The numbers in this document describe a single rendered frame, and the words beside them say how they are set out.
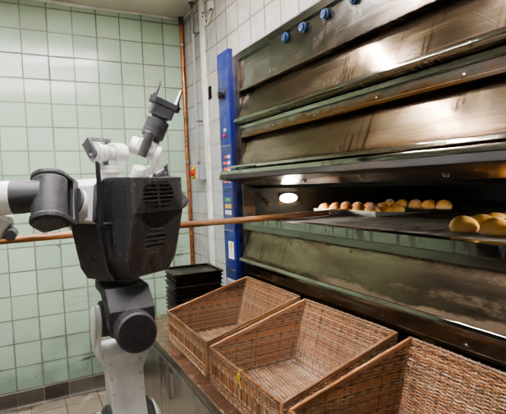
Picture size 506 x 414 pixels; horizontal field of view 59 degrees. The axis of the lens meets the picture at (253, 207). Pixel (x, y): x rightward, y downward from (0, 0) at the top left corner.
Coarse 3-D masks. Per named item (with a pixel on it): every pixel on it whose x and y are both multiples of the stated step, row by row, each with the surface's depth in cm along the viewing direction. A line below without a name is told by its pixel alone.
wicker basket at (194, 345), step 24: (240, 288) 249; (264, 288) 231; (168, 312) 229; (192, 312) 237; (240, 312) 249; (264, 312) 196; (168, 336) 231; (192, 336) 198; (216, 336) 185; (192, 360) 199
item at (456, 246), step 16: (256, 224) 243; (272, 224) 228; (288, 224) 214; (304, 224) 202; (320, 224) 195; (368, 240) 165; (384, 240) 157; (400, 240) 151; (416, 240) 144; (432, 240) 139; (448, 240) 134; (464, 240) 131; (480, 240) 130; (480, 256) 125; (496, 256) 120
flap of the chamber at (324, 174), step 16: (400, 160) 130; (416, 160) 124; (432, 160) 119; (448, 160) 115; (464, 160) 111; (480, 160) 107; (496, 160) 103; (224, 176) 242; (240, 176) 224; (256, 176) 209; (272, 176) 196; (288, 176) 187; (304, 176) 180; (320, 176) 173; (336, 176) 166; (352, 176) 160; (368, 176) 155; (384, 176) 149; (400, 176) 145; (416, 176) 140; (432, 176) 136; (464, 176) 128; (480, 176) 124; (496, 176) 121
